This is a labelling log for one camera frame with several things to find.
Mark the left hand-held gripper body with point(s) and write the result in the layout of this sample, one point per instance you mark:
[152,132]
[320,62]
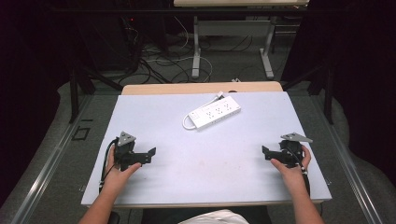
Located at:
[124,149]

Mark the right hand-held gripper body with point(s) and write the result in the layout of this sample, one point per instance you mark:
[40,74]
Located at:
[291,151]

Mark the person's right hand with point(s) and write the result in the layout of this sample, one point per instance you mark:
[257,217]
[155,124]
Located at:
[292,177]

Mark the person's left hand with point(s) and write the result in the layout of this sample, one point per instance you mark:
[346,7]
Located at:
[120,178]

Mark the white table cover board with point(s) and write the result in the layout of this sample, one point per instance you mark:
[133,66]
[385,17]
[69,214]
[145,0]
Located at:
[205,165]

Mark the white power strip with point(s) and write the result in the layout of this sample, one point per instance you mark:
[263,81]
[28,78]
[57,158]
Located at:
[214,112]

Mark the black metal stand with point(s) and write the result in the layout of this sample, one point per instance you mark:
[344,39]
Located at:
[74,93]
[327,93]

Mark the person's white shirt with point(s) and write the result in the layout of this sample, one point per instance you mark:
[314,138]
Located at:
[214,217]

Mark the dark curtain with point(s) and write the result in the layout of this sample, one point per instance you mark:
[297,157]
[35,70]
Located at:
[364,77]
[28,62]

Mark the dark computer case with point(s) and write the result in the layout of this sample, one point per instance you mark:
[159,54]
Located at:
[106,43]

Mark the white desk with metal legs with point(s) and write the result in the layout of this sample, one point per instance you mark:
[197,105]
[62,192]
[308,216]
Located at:
[233,28]

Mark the aluminium floor rail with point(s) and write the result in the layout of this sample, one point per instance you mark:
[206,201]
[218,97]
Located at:
[49,168]
[348,165]

